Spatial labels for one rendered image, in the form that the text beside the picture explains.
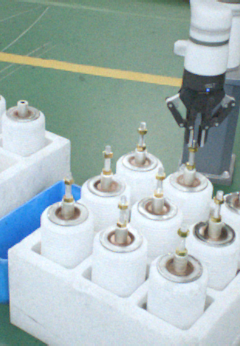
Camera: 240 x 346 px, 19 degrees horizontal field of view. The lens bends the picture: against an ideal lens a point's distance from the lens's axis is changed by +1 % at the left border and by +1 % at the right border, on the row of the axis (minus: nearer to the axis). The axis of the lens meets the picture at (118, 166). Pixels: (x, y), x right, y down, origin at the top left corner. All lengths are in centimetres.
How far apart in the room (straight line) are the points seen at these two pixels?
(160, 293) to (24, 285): 29
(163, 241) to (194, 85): 29
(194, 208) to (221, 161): 49
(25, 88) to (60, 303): 115
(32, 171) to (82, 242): 35
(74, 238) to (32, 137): 40
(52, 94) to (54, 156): 68
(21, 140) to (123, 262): 50
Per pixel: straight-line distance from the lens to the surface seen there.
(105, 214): 133
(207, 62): 122
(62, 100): 223
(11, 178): 151
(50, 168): 161
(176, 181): 137
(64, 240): 125
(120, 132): 206
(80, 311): 125
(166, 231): 127
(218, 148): 182
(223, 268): 124
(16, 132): 157
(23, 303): 136
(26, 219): 155
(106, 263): 119
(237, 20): 170
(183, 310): 116
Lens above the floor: 99
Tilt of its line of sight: 32 degrees down
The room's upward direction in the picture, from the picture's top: 3 degrees clockwise
